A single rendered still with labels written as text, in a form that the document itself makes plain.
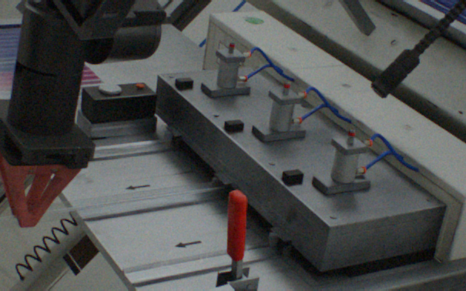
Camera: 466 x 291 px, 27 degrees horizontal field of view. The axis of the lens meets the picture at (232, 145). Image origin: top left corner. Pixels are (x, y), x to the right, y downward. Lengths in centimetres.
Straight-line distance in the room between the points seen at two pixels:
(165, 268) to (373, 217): 19
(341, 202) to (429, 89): 23
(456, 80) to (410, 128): 8
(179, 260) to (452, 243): 25
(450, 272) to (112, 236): 31
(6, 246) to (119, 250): 302
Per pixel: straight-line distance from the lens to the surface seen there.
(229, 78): 107
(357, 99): 107
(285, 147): 98
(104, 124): 107
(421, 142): 100
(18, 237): 388
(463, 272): 93
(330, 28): 121
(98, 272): 348
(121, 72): 126
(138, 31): 87
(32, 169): 86
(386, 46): 115
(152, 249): 89
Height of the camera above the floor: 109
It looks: 2 degrees up
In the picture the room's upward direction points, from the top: 44 degrees clockwise
